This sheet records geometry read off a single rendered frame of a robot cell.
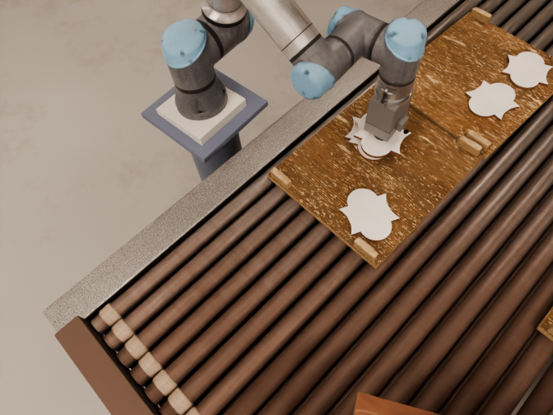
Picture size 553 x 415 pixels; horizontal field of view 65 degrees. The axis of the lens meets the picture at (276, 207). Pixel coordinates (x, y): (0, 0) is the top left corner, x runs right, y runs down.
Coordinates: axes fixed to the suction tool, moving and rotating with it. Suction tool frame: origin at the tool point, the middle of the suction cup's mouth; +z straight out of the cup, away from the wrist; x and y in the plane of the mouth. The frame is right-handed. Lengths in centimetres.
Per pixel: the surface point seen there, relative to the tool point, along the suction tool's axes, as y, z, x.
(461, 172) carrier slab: 4.8, 4.1, -20.0
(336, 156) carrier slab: -8.6, 4.1, 7.3
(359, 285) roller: -33.3, 5.7, -15.6
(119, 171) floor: -23, 98, 125
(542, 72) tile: 46, 3, -23
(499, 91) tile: 33.1, 3.1, -16.6
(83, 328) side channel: -76, 3, 25
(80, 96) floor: -1, 98, 184
